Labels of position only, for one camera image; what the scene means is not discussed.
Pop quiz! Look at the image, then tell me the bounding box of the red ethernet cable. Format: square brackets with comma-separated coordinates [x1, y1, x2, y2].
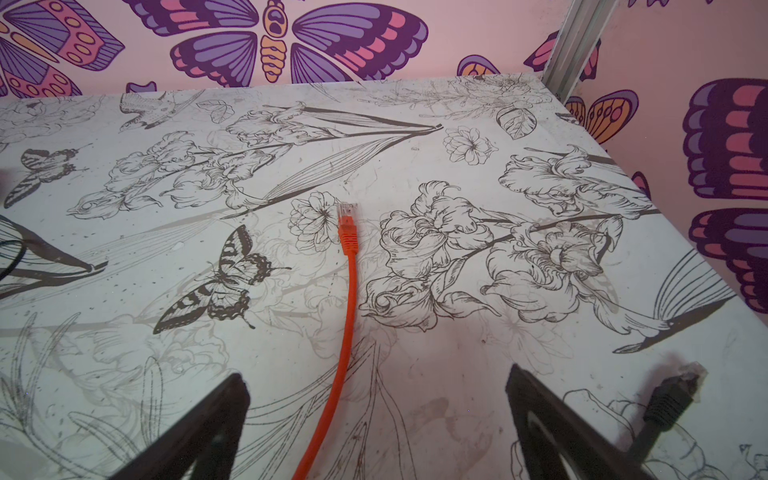
[290, 202, 361, 480]

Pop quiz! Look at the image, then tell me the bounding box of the black adapter cable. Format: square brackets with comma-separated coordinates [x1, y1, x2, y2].
[0, 240, 27, 280]

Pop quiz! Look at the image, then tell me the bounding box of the black ethernet cable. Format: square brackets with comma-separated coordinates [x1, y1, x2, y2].
[623, 361, 706, 466]

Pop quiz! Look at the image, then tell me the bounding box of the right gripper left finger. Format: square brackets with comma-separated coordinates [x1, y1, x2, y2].
[113, 373, 250, 480]

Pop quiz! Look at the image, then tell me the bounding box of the aluminium frame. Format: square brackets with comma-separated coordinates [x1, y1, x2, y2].
[542, 0, 618, 103]

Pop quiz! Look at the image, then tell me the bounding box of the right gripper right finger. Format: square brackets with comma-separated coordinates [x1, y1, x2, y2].
[505, 364, 649, 479]

